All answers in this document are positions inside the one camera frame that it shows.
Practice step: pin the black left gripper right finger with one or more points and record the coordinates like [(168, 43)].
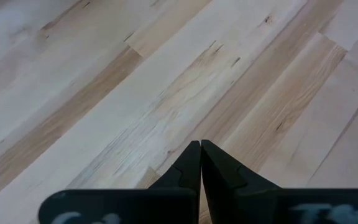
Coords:
[(225, 177)]

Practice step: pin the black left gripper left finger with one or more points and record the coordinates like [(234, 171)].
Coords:
[(179, 177)]

